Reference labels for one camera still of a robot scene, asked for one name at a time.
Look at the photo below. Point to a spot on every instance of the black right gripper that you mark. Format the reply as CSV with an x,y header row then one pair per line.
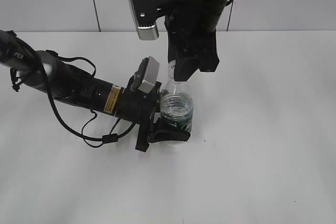
x,y
191,28

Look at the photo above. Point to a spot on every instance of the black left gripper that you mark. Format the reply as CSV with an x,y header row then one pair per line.
x,y
139,108

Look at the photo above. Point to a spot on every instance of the clear Cestbon water bottle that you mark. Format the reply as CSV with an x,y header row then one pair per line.
x,y
177,107

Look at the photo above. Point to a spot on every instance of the white green bottle cap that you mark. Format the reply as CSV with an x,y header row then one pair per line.
x,y
171,68

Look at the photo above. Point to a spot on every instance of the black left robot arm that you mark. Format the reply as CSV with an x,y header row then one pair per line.
x,y
48,72

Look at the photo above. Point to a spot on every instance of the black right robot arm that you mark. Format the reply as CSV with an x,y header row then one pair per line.
x,y
191,29

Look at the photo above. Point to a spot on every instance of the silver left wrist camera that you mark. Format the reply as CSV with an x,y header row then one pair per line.
x,y
144,79

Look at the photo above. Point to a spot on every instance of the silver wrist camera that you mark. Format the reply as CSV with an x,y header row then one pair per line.
x,y
144,79
145,14

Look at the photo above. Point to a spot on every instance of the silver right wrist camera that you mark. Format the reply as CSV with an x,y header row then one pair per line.
x,y
145,14

